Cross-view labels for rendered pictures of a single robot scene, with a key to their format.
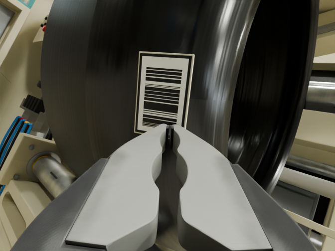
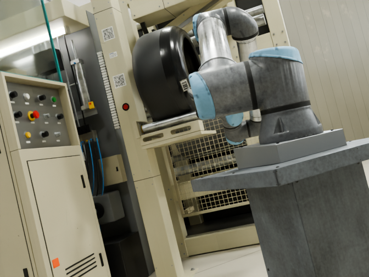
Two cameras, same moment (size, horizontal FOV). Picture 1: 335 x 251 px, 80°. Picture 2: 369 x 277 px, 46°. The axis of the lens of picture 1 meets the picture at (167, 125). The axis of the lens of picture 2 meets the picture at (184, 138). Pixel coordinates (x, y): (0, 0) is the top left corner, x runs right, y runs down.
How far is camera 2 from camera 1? 2.20 m
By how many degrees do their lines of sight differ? 24
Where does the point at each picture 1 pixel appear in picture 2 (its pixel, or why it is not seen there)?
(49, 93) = (155, 98)
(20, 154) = (138, 127)
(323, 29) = (189, 20)
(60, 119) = (161, 101)
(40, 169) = (146, 127)
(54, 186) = (158, 123)
